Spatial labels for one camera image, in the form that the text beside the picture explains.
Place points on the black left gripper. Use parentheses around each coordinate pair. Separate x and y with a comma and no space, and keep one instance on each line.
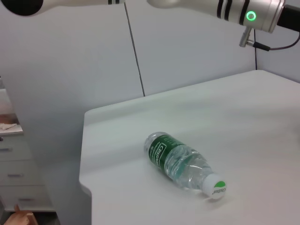
(290,17)

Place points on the clear green-label water bottle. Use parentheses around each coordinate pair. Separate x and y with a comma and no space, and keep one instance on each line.
(178,161)

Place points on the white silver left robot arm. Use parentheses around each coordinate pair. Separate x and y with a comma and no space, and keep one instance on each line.
(234,11)

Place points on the white crumpled tissue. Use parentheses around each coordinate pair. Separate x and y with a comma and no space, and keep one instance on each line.
(7,126)

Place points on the white drawer cabinet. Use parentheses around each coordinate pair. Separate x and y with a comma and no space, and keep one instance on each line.
(16,164)

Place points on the small wooden stool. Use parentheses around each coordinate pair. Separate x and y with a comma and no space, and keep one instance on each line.
(21,216)

